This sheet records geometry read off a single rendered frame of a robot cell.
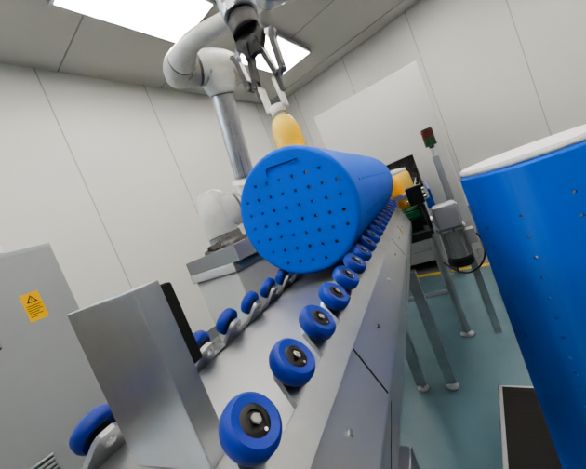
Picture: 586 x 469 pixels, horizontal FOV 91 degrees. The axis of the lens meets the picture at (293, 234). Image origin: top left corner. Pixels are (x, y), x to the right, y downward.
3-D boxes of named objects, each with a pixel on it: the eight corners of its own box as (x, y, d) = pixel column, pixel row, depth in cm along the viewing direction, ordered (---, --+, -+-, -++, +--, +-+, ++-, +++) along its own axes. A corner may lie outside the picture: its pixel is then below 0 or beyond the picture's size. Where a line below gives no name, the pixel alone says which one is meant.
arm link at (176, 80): (160, 43, 104) (195, 41, 111) (153, 65, 120) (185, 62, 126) (174, 81, 108) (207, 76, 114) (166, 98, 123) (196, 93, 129)
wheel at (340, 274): (327, 278, 46) (333, 268, 45) (335, 269, 50) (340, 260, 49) (352, 294, 45) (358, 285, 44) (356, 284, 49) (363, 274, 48)
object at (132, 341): (136, 465, 27) (65, 314, 26) (168, 430, 30) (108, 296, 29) (213, 472, 22) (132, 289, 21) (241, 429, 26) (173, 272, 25)
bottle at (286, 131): (317, 182, 74) (292, 115, 74) (320, 176, 67) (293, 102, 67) (292, 192, 74) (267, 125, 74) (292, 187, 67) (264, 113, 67)
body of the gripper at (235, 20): (219, 21, 68) (234, 59, 69) (246, -3, 64) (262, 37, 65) (237, 33, 75) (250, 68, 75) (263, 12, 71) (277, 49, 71)
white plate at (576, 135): (685, 95, 43) (688, 102, 43) (569, 127, 69) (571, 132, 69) (481, 170, 52) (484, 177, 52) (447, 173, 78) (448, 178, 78)
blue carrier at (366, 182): (258, 281, 70) (224, 167, 67) (341, 220, 149) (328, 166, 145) (374, 266, 58) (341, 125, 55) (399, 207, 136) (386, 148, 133)
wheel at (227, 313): (215, 314, 47) (225, 318, 46) (231, 301, 51) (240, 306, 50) (211, 335, 48) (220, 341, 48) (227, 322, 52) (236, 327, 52)
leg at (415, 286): (447, 391, 141) (403, 274, 137) (446, 383, 146) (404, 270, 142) (460, 391, 139) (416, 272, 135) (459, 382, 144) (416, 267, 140)
